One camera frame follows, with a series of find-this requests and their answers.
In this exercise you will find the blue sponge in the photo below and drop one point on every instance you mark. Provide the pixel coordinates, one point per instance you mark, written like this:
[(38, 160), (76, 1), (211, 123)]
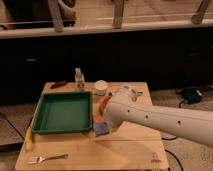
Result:
[(100, 128)]

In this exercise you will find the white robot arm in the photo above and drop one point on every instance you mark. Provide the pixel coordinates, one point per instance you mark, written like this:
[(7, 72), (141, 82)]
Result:
[(193, 125)]

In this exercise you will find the green plastic tray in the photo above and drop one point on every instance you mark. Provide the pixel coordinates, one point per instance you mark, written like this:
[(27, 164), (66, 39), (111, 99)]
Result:
[(63, 112)]

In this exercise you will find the white cup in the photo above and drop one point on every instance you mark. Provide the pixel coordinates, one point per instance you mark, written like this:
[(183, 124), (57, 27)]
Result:
[(100, 87)]

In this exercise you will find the orange terracotta bowl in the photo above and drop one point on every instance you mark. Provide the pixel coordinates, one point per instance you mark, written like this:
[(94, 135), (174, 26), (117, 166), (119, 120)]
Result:
[(104, 102)]

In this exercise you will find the clear glass bottle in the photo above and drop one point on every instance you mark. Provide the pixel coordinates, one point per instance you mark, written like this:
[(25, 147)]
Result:
[(79, 79)]

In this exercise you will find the small orange fruit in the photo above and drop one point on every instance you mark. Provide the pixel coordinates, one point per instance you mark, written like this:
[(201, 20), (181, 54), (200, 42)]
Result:
[(97, 118)]

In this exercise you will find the dark red sausage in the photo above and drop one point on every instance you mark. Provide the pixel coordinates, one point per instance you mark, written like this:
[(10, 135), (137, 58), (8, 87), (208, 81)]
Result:
[(58, 84)]

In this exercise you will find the blue black box device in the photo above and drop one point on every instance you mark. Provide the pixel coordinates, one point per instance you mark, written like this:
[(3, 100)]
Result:
[(190, 95)]

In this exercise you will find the silver metal fork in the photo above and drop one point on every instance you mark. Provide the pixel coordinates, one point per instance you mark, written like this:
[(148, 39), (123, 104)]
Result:
[(40, 159)]

